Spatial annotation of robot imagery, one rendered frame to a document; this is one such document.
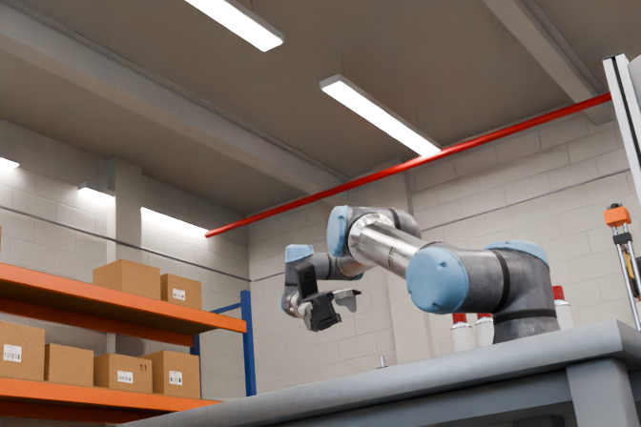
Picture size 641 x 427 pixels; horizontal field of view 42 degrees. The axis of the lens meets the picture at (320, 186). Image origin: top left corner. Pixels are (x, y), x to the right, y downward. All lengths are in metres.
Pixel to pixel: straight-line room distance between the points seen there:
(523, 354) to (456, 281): 0.38
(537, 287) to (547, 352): 0.47
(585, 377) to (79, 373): 4.63
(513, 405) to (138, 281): 4.94
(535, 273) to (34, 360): 4.05
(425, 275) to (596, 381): 0.49
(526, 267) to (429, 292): 0.19
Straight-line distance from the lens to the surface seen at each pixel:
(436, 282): 1.48
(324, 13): 5.46
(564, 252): 6.79
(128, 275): 5.91
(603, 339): 1.09
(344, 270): 2.22
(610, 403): 1.10
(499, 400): 1.18
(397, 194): 7.42
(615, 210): 1.85
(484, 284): 1.51
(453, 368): 1.16
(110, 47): 5.71
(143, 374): 5.91
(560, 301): 1.93
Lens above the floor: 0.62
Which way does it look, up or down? 23 degrees up
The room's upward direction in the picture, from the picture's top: 6 degrees counter-clockwise
